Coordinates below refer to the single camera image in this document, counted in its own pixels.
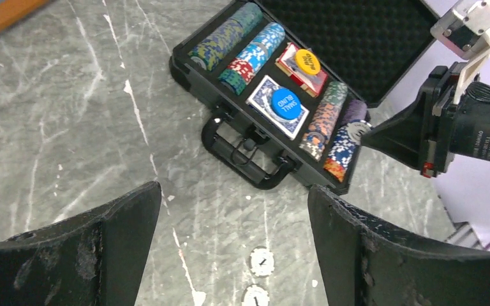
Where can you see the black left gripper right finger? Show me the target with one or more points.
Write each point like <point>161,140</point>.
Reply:
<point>365,260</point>

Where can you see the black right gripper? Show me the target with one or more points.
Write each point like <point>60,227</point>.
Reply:
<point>419,136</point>

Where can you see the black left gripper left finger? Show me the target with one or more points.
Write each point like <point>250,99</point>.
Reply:
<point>97,257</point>

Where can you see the white poker chip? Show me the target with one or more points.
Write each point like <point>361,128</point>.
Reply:
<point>255,295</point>
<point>261,262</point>
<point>356,129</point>

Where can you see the yellow big blind button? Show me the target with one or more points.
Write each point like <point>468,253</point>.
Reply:
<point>307,62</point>

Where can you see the blue round button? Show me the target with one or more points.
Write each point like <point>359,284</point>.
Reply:
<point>285,104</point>

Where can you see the black poker case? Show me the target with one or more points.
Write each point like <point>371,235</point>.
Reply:
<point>368,45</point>

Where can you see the blue card deck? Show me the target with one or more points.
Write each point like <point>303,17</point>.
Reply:
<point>260,100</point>

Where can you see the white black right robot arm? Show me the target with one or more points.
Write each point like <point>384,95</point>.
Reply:
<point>471,135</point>

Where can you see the blue purple chip row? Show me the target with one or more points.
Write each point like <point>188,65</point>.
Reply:
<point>343,149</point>

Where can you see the brown green chip row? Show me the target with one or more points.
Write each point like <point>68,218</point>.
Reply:
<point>319,131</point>

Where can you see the red blue chip row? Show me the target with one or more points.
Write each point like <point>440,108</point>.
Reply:
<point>241,70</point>

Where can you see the green blue chip row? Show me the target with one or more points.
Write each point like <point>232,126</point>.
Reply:
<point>212,49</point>

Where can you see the orange wooden shelf rack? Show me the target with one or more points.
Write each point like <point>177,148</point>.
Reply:
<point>14,10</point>

